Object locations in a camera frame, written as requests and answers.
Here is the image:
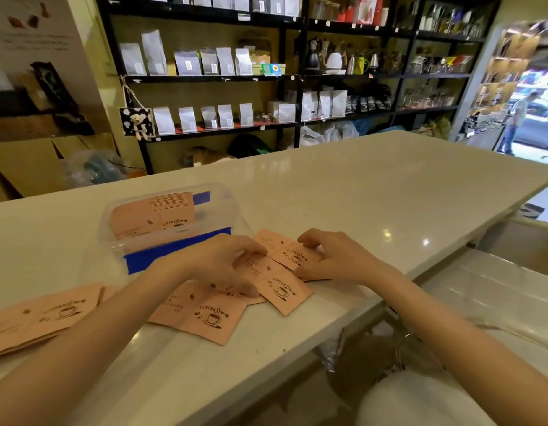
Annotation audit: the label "person's left hand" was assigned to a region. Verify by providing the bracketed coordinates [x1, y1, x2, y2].
[180, 234, 268, 298]

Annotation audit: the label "person's right hand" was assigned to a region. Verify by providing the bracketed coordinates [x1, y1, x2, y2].
[294, 229, 393, 285]

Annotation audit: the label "peach printed coffee sachet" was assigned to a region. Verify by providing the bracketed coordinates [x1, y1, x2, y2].
[234, 253, 275, 283]
[147, 280, 249, 346]
[252, 270, 315, 317]
[254, 229, 297, 256]
[270, 242, 324, 272]

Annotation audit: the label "person's right forearm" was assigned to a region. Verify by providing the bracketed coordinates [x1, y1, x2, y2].
[372, 261, 548, 426]

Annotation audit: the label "person's left forearm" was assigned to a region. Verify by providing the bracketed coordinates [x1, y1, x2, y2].
[0, 256, 194, 426]

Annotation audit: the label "clear plastic container blue latches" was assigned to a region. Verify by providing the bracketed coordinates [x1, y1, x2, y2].
[98, 183, 241, 275]

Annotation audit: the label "bundle of peach packets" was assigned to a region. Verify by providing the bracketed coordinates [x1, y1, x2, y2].
[109, 192, 196, 241]

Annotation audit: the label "black bag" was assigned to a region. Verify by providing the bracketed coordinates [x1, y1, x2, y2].
[227, 134, 274, 159]

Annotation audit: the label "white plastic bags heap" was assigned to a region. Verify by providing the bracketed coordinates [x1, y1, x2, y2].
[299, 121, 360, 148]

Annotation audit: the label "person's white shirt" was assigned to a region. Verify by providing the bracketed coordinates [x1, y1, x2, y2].
[356, 369, 497, 426]

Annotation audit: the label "row of silver pouches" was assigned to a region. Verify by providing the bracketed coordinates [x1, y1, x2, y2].
[152, 102, 298, 136]
[119, 29, 254, 77]

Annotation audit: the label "row of small black packets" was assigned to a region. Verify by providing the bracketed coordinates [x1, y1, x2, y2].
[347, 96, 393, 113]

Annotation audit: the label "clear plastic bag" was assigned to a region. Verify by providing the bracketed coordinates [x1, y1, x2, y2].
[62, 150, 127, 188]

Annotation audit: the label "black metal shelf unit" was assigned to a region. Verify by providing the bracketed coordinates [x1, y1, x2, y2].
[95, 0, 501, 175]

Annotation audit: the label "teddy bear hanging ornament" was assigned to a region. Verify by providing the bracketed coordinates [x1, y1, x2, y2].
[119, 107, 156, 141]

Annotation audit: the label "pile of peach packets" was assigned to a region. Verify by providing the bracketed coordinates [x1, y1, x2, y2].
[0, 283, 119, 360]

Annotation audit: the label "black kettle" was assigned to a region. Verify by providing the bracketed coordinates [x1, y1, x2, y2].
[305, 39, 322, 72]

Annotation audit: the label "row of glassware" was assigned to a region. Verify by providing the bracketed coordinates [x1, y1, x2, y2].
[409, 54, 473, 76]

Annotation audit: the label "brown cardboard box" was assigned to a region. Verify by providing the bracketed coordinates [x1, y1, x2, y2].
[0, 132, 120, 204]

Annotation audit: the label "red box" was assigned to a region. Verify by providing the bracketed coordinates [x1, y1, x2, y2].
[353, 0, 384, 25]

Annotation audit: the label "grey car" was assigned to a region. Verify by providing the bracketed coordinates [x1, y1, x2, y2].
[515, 101, 548, 152]

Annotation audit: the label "wooden display shelf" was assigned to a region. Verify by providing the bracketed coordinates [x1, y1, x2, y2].
[470, 21, 542, 130]

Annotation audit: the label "row of glass bottles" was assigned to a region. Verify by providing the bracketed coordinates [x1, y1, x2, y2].
[419, 5, 484, 39]

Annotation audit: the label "wall poster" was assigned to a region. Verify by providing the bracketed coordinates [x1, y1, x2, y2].
[0, 0, 111, 143]

